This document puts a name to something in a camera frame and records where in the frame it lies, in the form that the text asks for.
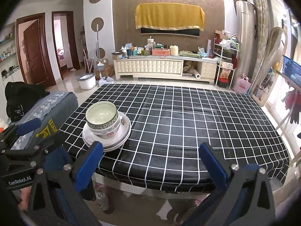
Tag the plain white plate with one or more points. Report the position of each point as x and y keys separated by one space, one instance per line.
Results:
x=112 y=148

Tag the white bucket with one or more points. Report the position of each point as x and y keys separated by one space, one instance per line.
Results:
x=86 y=82

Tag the white tumbler with straw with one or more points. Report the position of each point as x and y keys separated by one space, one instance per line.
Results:
x=151 y=42

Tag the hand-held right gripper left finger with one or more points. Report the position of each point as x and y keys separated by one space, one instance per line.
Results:
x=90 y=164

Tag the black television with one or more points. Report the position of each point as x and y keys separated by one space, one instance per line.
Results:
x=169 y=32

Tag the person's left hand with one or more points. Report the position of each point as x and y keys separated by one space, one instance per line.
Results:
x=23 y=197

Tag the pink slipper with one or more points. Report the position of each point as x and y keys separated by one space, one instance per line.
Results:
x=197 y=203
x=101 y=196

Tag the sofa with grey-blue cover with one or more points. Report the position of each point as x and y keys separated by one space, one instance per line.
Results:
x=58 y=106

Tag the white dustpan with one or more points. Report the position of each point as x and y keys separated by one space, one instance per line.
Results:
x=105 y=81

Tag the dark wooden doorway frame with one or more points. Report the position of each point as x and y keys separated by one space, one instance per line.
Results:
x=73 y=40

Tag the clothes drying rack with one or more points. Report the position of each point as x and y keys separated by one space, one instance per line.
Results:
x=282 y=120

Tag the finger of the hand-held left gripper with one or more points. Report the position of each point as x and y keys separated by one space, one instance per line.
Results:
x=28 y=126
x=56 y=160

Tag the small open cardboard box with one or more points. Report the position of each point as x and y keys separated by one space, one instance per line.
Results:
x=117 y=56

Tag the cream tv cabinet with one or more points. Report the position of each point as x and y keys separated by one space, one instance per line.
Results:
x=150 y=67

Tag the green folded mat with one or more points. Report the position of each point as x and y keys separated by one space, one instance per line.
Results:
x=188 y=54

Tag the white mop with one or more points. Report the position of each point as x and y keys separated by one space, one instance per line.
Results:
x=96 y=44

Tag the round brown wall decoration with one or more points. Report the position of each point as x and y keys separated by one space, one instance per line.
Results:
x=101 y=52
x=97 y=23

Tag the white wall shelves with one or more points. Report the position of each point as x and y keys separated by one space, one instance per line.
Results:
x=8 y=54

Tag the light blue basin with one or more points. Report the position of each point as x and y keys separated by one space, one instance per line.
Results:
x=202 y=53

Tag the blue plastic basket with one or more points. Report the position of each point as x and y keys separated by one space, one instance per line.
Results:
x=291 y=70

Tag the yellow cloth cover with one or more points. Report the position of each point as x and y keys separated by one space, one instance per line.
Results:
x=169 y=16

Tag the silver standing air conditioner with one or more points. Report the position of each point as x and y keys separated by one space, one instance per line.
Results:
x=245 y=40

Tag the brown floral white plate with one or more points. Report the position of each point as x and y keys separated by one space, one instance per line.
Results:
x=124 y=122

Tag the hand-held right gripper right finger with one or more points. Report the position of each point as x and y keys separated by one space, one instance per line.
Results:
x=211 y=167

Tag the white paper roll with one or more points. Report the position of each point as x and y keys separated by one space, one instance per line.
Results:
x=196 y=74

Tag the pink floral white plate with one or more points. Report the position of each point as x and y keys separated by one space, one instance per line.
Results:
x=122 y=139

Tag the cream canister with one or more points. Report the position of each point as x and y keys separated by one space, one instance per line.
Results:
x=174 y=50

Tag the white bowl with pink flowers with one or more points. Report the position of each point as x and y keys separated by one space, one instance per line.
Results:
x=109 y=134

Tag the dark wooden door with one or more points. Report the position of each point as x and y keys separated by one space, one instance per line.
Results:
x=33 y=51

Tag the cream bowl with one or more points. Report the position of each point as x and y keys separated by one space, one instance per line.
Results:
x=116 y=125

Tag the pink storage box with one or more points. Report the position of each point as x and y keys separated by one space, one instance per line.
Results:
x=161 y=52

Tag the glass balcony door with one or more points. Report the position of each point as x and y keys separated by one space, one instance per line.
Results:
x=272 y=16

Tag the hanging red and dark clothes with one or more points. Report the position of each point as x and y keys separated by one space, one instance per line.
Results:
x=294 y=106

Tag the beige patterned curtain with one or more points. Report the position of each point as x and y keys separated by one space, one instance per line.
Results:
x=259 y=28

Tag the green patterned bowl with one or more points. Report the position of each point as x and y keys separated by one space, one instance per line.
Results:
x=101 y=115

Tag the cardboard boxes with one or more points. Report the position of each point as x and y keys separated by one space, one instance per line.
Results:
x=108 y=70

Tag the beige arched frame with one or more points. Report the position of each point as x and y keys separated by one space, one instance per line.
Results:
x=272 y=51

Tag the black checked tablecloth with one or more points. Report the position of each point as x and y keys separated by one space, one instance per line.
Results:
x=188 y=122

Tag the pink bag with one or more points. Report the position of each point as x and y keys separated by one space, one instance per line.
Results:
x=241 y=84

